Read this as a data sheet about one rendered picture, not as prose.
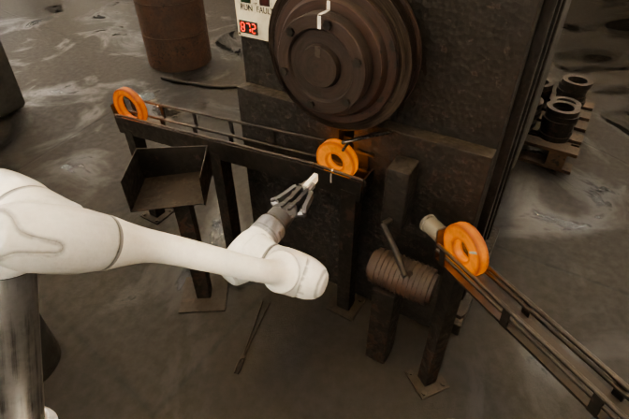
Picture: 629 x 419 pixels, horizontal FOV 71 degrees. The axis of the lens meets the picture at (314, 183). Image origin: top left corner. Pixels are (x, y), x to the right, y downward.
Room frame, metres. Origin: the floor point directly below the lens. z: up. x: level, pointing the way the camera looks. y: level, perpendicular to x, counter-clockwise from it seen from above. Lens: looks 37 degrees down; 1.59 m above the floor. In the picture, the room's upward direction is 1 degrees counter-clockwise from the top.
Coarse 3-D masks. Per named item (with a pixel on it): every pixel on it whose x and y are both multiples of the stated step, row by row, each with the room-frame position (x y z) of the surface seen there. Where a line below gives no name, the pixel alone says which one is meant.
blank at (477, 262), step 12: (456, 228) 0.88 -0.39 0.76; (468, 228) 0.86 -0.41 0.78; (444, 240) 0.91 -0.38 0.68; (456, 240) 0.88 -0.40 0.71; (468, 240) 0.83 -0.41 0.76; (480, 240) 0.82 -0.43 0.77; (456, 252) 0.87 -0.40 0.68; (468, 252) 0.82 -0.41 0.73; (480, 252) 0.80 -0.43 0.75; (468, 264) 0.81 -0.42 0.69; (480, 264) 0.78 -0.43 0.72
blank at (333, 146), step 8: (328, 144) 1.26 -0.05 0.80; (336, 144) 1.24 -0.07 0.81; (320, 152) 1.27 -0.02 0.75; (328, 152) 1.26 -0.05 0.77; (336, 152) 1.24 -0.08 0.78; (344, 152) 1.22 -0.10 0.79; (352, 152) 1.23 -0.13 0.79; (320, 160) 1.27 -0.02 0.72; (328, 160) 1.27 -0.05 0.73; (344, 160) 1.22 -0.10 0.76; (352, 160) 1.21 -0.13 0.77; (336, 168) 1.25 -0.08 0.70; (344, 168) 1.22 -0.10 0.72; (352, 168) 1.20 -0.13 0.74
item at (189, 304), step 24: (144, 168) 1.37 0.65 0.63; (168, 168) 1.37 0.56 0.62; (192, 168) 1.38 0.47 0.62; (144, 192) 1.27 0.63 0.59; (168, 192) 1.26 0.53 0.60; (192, 192) 1.25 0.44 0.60; (192, 216) 1.26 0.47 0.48; (192, 288) 1.30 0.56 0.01; (216, 288) 1.30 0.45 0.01; (192, 312) 1.17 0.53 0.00
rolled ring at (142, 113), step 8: (120, 88) 1.84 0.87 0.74; (128, 88) 1.83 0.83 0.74; (120, 96) 1.84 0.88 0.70; (128, 96) 1.80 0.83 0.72; (136, 96) 1.80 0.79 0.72; (120, 104) 1.85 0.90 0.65; (136, 104) 1.78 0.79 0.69; (144, 104) 1.80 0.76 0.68; (120, 112) 1.84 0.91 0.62; (128, 112) 1.86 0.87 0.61; (144, 112) 1.78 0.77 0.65; (144, 120) 1.79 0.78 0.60
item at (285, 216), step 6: (276, 204) 1.01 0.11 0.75; (288, 204) 1.01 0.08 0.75; (270, 210) 0.96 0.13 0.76; (276, 210) 0.95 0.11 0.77; (282, 210) 0.95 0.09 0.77; (288, 210) 0.98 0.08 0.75; (294, 210) 0.98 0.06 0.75; (276, 216) 0.93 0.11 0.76; (282, 216) 0.94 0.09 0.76; (288, 216) 0.95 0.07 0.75; (294, 216) 0.96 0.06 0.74; (282, 222) 0.92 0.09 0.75; (288, 222) 0.94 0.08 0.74
